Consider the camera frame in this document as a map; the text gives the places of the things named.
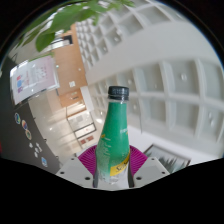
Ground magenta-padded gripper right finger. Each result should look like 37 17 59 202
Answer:
127 145 170 189

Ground dark framed wall picture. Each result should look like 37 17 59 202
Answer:
143 143 192 174

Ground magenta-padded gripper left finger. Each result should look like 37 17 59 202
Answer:
55 145 100 188

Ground green leafy potted plant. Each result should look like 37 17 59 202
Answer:
16 0 136 53

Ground recessed ceiling lights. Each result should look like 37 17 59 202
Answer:
99 33 218 134

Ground clear acrylic sign stand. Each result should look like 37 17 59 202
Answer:
9 54 61 106

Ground green plastic drink bottle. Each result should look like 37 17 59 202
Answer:
94 85 132 186

